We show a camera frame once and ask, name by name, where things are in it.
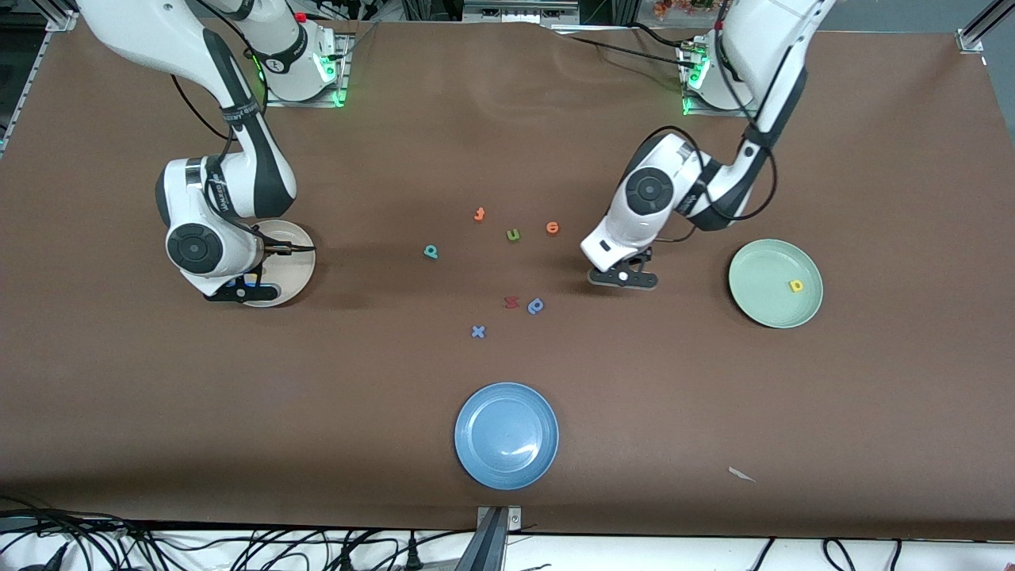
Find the black floor cable bundle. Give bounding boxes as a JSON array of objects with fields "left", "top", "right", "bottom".
[{"left": 0, "top": 496, "right": 159, "bottom": 571}]

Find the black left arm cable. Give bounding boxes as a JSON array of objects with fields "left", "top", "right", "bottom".
[{"left": 650, "top": 0, "right": 782, "bottom": 243}]

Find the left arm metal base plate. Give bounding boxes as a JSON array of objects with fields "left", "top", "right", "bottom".
[{"left": 680, "top": 40, "right": 756, "bottom": 118}]

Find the green plate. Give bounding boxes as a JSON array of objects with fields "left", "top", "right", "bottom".
[{"left": 728, "top": 239, "right": 824, "bottom": 329}]

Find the black base power cable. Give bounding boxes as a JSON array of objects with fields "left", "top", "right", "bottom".
[{"left": 555, "top": 24, "right": 699, "bottom": 68}]

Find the beige brown plate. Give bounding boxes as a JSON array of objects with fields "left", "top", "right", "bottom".
[{"left": 242, "top": 220, "right": 316, "bottom": 308}]

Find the grey metal frame piece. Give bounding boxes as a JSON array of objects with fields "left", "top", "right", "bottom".
[{"left": 464, "top": 0, "right": 580, "bottom": 25}]

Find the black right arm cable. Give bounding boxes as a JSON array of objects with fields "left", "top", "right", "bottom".
[{"left": 168, "top": 0, "right": 318, "bottom": 259}]

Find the metal bracket with black post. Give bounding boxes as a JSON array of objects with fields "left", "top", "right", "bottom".
[{"left": 456, "top": 506, "right": 523, "bottom": 571}]

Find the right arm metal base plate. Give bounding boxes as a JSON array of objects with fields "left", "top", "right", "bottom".
[{"left": 264, "top": 33, "right": 351, "bottom": 108}]

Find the blue plate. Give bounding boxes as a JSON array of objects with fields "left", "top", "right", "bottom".
[{"left": 454, "top": 382, "right": 560, "bottom": 490}]

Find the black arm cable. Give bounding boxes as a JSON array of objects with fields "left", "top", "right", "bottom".
[
  {"left": 650, "top": 0, "right": 782, "bottom": 243},
  {"left": 168, "top": 0, "right": 318, "bottom": 259}
]

